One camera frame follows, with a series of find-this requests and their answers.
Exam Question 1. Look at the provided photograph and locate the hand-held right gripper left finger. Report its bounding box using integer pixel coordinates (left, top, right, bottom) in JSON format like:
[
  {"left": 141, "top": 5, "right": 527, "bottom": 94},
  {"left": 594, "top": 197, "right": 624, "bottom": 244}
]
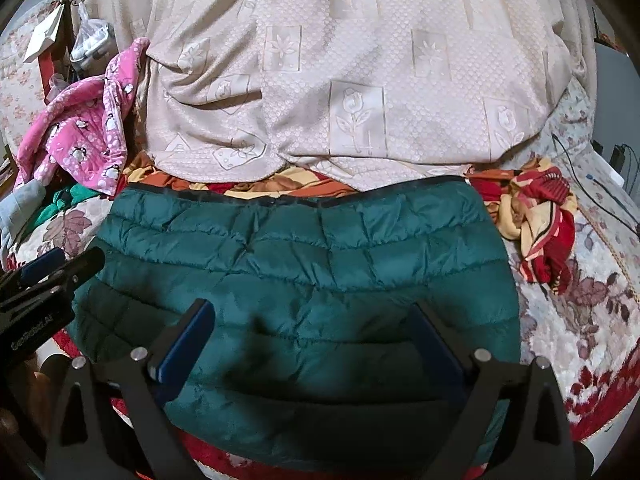
[{"left": 45, "top": 299, "right": 217, "bottom": 480}]

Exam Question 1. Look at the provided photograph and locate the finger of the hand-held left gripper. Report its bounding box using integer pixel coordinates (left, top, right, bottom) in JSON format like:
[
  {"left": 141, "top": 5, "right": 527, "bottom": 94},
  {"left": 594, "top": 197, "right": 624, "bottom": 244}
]
[
  {"left": 0, "top": 248, "right": 67, "bottom": 286},
  {"left": 0, "top": 247, "right": 107, "bottom": 306}
]

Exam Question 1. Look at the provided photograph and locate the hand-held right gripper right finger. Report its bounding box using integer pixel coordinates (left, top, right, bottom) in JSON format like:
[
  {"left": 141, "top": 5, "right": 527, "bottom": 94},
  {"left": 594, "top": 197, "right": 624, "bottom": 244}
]
[{"left": 407, "top": 302, "right": 577, "bottom": 480}]

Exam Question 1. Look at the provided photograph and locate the green puffer jacket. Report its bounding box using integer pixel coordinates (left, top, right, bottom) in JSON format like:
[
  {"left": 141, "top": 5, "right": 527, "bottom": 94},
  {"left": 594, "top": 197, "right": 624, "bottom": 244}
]
[{"left": 65, "top": 175, "right": 523, "bottom": 476}]

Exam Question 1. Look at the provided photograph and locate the grey cloth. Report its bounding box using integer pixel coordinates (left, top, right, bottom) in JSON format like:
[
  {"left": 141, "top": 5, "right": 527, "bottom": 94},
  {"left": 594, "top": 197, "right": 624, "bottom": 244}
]
[{"left": 0, "top": 179, "right": 49, "bottom": 267}]

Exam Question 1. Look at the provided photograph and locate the green white cloth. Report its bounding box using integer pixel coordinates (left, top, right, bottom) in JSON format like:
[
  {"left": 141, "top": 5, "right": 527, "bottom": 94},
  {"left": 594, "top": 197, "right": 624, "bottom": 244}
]
[{"left": 34, "top": 182, "right": 97, "bottom": 227}]

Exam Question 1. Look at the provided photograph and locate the pink penguin print garment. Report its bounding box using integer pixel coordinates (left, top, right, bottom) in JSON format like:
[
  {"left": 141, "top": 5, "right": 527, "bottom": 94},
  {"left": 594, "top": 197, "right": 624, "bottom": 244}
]
[{"left": 14, "top": 37, "right": 152, "bottom": 197}]

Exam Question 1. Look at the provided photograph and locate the orange red striped cloth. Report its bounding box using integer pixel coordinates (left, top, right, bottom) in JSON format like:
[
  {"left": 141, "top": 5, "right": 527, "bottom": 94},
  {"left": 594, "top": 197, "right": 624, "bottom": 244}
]
[{"left": 122, "top": 152, "right": 581, "bottom": 296}]

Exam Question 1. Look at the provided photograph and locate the clear plastic bag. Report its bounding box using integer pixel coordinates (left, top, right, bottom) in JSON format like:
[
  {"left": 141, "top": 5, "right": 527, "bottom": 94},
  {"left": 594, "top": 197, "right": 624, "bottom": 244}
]
[{"left": 69, "top": 16, "right": 115, "bottom": 75}]

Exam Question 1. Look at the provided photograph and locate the white paper bag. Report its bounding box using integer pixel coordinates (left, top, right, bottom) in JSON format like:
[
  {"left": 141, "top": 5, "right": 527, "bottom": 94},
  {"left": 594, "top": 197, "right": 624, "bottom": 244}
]
[{"left": 22, "top": 2, "right": 64, "bottom": 63}]

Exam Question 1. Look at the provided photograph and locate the dark coat stand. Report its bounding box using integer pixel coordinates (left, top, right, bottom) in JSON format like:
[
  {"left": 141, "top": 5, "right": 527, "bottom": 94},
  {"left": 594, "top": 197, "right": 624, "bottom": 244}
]
[{"left": 59, "top": 0, "right": 83, "bottom": 68}]

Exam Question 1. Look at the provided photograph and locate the beige embossed floral blanket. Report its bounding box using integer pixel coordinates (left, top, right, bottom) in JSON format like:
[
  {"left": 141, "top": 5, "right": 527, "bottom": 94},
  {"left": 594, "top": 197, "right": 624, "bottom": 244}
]
[{"left": 75, "top": 0, "right": 601, "bottom": 193}]

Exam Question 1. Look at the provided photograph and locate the black cable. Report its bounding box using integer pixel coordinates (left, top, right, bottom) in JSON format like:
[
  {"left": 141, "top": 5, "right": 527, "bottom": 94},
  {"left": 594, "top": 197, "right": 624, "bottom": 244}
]
[{"left": 549, "top": 132, "right": 640, "bottom": 238}]

